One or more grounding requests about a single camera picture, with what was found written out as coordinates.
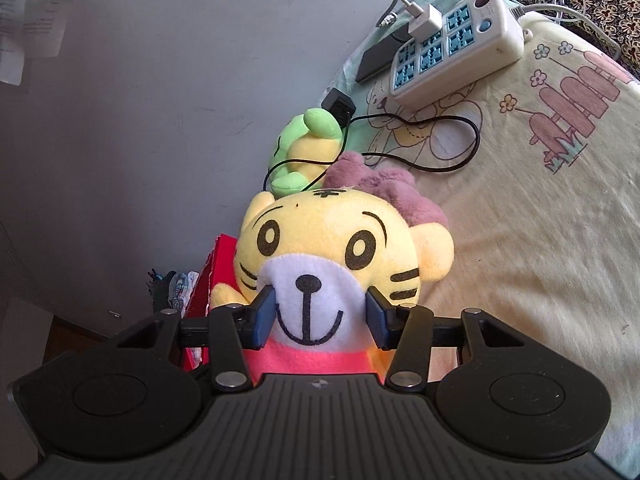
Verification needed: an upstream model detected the yellow tiger plush toy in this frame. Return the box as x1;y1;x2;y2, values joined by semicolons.
209;188;454;380

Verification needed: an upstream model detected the pink bear plush toy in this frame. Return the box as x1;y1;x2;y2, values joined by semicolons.
322;151;449;228

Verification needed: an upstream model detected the red cardboard box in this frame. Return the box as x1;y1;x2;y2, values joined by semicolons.
182;231;239;373

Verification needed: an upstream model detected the pile of folded clothes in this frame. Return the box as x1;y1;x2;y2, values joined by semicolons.
148;269;200;318

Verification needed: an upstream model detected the green frog plush toy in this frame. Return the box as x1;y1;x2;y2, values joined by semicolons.
268;108;344;198

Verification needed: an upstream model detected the black smartphone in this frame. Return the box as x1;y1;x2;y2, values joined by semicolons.
355;24;411;84

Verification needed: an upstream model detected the white usb charger plug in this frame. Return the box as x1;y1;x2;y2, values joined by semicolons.
407;2;442;42

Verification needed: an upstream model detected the white power strip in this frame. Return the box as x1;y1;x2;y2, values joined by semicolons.
388;0;524;110

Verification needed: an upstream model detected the black cable with adapter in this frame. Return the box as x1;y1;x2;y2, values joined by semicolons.
262;86;483;194

